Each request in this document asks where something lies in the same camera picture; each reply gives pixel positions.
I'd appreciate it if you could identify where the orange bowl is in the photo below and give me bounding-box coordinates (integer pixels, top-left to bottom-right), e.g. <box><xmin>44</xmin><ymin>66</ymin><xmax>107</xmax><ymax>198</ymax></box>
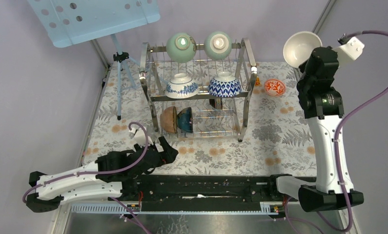
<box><xmin>283</xmin><ymin>31</ymin><xmax>323</xmax><ymax>68</ymax></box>

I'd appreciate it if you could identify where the teal blue bowl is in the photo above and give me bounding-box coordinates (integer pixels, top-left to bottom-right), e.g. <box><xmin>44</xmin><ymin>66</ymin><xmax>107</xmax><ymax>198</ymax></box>
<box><xmin>177</xmin><ymin>107</ymin><xmax>193</xmax><ymax>133</ymax></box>

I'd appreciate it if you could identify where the red white coral bowl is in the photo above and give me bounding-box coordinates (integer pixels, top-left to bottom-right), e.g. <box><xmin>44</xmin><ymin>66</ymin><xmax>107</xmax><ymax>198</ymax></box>
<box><xmin>264</xmin><ymin>79</ymin><xmax>286</xmax><ymax>97</ymax></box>

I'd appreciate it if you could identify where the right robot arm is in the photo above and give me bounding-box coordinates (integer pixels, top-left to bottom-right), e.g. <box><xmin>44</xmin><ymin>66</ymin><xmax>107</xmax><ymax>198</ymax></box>
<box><xmin>266</xmin><ymin>47</ymin><xmax>364</xmax><ymax>212</ymax></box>

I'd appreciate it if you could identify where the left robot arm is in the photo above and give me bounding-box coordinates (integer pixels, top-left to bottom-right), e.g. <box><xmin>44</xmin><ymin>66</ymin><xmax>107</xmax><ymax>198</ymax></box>
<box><xmin>22</xmin><ymin>136</ymin><xmax>179</xmax><ymax>213</ymax></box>

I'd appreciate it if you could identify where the steel two-tier dish rack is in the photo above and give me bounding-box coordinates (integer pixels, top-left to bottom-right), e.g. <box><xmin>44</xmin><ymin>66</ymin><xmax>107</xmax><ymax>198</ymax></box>
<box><xmin>139</xmin><ymin>38</ymin><xmax>258</xmax><ymax>142</ymax></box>

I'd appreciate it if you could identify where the brown speckled bowl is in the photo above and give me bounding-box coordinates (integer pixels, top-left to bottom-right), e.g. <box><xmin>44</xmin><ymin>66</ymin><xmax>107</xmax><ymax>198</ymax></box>
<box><xmin>160</xmin><ymin>106</ymin><xmax>177</xmax><ymax>134</ymax></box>

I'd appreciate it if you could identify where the floral tablecloth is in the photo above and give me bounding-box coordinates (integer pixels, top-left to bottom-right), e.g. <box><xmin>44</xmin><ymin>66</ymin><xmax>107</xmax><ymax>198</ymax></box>
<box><xmin>82</xmin><ymin>62</ymin><xmax>316</xmax><ymax>176</ymax></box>

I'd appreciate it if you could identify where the white blue floral bowl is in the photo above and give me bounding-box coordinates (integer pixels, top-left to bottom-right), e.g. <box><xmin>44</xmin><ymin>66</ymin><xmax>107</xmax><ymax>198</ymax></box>
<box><xmin>164</xmin><ymin>73</ymin><xmax>200</xmax><ymax>99</ymax></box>

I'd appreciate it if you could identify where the dark patterned bowl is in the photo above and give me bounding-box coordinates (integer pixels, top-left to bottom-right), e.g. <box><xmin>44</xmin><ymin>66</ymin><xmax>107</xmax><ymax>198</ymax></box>
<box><xmin>209</xmin><ymin>98</ymin><xmax>223</xmax><ymax>110</ymax></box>

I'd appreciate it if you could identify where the blue white zigzag bowl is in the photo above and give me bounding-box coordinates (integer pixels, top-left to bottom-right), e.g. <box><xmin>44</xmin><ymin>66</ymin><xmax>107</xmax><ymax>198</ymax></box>
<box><xmin>208</xmin><ymin>72</ymin><xmax>242</xmax><ymax>98</ymax></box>

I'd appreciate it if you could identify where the right green celadon bowl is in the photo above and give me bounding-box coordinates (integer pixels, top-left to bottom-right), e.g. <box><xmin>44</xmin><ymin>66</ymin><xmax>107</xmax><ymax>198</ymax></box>
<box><xmin>204</xmin><ymin>31</ymin><xmax>232</xmax><ymax>60</ymax></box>

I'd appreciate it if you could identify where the green celadon bowl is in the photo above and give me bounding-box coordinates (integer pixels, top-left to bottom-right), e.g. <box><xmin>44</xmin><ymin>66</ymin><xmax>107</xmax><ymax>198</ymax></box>
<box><xmin>166</xmin><ymin>32</ymin><xmax>197</xmax><ymax>63</ymax></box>
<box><xmin>204</xmin><ymin>31</ymin><xmax>232</xmax><ymax>60</ymax></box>

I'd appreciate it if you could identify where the left green celadon bowl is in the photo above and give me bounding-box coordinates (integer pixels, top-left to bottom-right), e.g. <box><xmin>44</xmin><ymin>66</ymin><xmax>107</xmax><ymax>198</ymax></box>
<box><xmin>166</xmin><ymin>32</ymin><xmax>197</xmax><ymax>63</ymax></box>

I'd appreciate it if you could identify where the light blue music stand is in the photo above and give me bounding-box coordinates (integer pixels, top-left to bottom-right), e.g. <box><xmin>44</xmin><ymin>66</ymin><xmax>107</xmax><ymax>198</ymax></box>
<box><xmin>27</xmin><ymin>0</ymin><xmax>161</xmax><ymax>121</ymax></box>

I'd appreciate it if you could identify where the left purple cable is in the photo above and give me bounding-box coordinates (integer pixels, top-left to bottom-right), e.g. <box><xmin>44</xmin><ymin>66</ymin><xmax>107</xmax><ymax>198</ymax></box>
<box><xmin>21</xmin><ymin>122</ymin><xmax>152</xmax><ymax>234</ymax></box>

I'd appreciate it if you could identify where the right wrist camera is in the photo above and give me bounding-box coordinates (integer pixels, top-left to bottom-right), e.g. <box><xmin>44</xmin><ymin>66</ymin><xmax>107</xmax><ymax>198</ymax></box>
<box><xmin>332</xmin><ymin>35</ymin><xmax>365</xmax><ymax>68</ymax></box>

